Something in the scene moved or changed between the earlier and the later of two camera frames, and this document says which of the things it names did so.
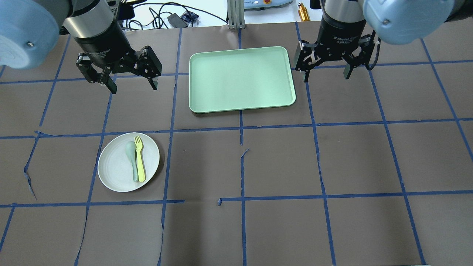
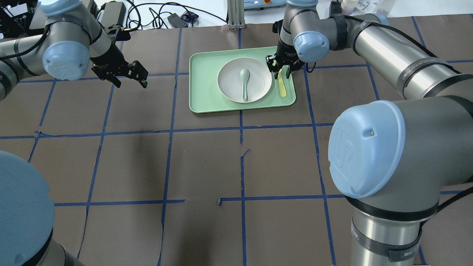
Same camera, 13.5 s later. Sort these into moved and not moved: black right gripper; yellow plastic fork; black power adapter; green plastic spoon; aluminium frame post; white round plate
Moved: green plastic spoon; black right gripper; yellow plastic fork; white round plate
Not moved: aluminium frame post; black power adapter
